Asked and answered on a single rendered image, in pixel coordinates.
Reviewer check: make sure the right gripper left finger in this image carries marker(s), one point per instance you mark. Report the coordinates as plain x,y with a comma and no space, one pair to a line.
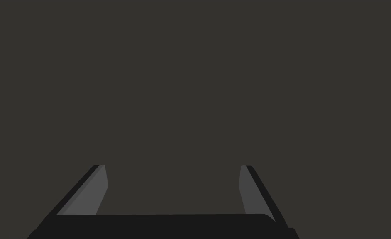
87,196

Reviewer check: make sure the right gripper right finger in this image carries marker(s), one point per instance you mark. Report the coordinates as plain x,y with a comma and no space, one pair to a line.
253,196

